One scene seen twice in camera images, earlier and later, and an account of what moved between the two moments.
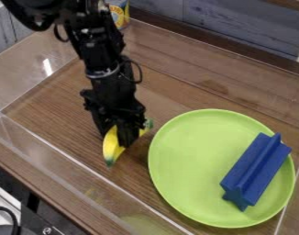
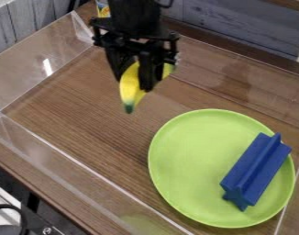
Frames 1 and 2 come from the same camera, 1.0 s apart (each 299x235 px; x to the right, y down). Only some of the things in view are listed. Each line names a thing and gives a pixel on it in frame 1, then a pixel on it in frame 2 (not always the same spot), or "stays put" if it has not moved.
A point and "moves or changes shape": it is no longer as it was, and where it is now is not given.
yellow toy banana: (112, 144) moves or changes shape
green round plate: (191, 155) stays put
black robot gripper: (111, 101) to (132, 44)
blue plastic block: (254, 169) stays put
